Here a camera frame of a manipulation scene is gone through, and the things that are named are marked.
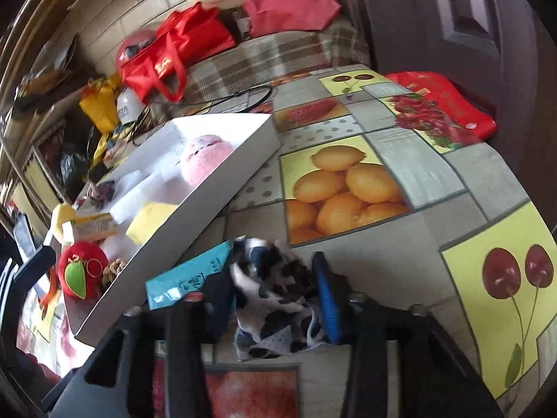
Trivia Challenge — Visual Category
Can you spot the yellow shopping bag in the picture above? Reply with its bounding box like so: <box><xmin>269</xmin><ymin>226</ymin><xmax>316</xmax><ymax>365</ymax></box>
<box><xmin>79</xmin><ymin>73</ymin><xmax>122</xmax><ymax>134</ymax></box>

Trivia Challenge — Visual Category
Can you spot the white cardboard box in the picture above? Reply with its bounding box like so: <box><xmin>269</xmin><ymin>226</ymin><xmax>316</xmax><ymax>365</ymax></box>
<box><xmin>60</xmin><ymin>113</ymin><xmax>280</xmax><ymax>345</ymax></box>

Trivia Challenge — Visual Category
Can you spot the black cable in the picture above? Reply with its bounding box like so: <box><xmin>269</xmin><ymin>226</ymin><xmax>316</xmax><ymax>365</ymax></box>
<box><xmin>130</xmin><ymin>84</ymin><xmax>275</xmax><ymax>141</ymax></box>

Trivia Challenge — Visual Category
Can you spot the yellow round sponge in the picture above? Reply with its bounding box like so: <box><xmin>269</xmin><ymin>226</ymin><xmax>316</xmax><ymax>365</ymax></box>
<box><xmin>50</xmin><ymin>203</ymin><xmax>77</xmax><ymax>245</ymax></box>

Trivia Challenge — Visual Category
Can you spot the white foam sheet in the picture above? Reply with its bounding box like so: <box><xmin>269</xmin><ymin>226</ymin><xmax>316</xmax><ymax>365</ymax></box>
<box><xmin>109</xmin><ymin>172</ymin><xmax>192</xmax><ymax>224</ymax></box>

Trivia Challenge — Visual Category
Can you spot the red strawberry plush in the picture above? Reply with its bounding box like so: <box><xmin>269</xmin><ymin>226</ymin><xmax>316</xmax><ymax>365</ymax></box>
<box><xmin>56</xmin><ymin>241</ymin><xmax>109</xmax><ymax>300</ymax></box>

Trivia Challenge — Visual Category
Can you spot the red tote bag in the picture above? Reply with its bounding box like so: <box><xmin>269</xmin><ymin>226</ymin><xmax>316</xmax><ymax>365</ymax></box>
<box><xmin>119</xmin><ymin>3</ymin><xmax>236</xmax><ymax>104</ymax></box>

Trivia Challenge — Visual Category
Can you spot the plaid blanket covered furniture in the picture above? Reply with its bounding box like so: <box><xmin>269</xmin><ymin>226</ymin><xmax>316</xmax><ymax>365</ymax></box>
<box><xmin>148</xmin><ymin>16</ymin><xmax>370</xmax><ymax>123</ymax></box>

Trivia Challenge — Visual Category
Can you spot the yellow tissue pack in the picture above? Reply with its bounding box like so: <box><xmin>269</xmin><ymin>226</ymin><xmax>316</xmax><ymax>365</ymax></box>
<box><xmin>62</xmin><ymin>213</ymin><xmax>118</xmax><ymax>245</ymax></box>

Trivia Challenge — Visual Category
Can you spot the red wine gift bag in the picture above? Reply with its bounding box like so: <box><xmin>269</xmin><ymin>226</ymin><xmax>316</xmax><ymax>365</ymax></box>
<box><xmin>387</xmin><ymin>71</ymin><xmax>497</xmax><ymax>147</ymax></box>

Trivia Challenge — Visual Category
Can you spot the cow pattern cloth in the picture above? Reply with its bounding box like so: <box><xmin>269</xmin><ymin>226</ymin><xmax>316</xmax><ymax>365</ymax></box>
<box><xmin>229</xmin><ymin>236</ymin><xmax>329</xmax><ymax>361</ymax></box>

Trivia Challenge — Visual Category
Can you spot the yellow green scrub sponge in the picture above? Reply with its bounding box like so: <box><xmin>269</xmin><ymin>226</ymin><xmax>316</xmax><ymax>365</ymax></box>
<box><xmin>126</xmin><ymin>202</ymin><xmax>178</xmax><ymax>245</ymax></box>

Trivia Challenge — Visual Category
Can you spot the dark wooden door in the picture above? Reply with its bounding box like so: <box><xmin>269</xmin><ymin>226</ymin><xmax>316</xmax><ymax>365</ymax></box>
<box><xmin>317</xmin><ymin>0</ymin><xmax>557</xmax><ymax>227</ymax></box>

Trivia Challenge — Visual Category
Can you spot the pink fluffy plush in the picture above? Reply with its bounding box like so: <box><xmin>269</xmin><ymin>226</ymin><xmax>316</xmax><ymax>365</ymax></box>
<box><xmin>180</xmin><ymin>135</ymin><xmax>234</xmax><ymax>188</ymax></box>

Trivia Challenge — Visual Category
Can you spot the braided rope toy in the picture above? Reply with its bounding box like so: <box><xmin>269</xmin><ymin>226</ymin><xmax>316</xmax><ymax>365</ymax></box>
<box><xmin>102</xmin><ymin>258</ymin><xmax>126</xmax><ymax>288</ymax></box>

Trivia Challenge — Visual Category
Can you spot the pink helmet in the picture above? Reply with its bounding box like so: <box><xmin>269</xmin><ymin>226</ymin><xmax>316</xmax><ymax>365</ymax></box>
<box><xmin>115</xmin><ymin>29</ymin><xmax>156</xmax><ymax>73</ymax></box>

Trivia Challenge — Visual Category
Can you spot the metal storage shelf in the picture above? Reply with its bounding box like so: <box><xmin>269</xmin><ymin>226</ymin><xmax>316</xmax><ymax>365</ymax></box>
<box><xmin>1</xmin><ymin>33</ymin><xmax>94</xmax><ymax>237</ymax></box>

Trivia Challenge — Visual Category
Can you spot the blue tissue pack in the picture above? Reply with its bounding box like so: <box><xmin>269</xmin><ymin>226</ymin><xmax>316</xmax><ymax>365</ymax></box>
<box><xmin>146</xmin><ymin>241</ymin><xmax>232</xmax><ymax>310</ymax></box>

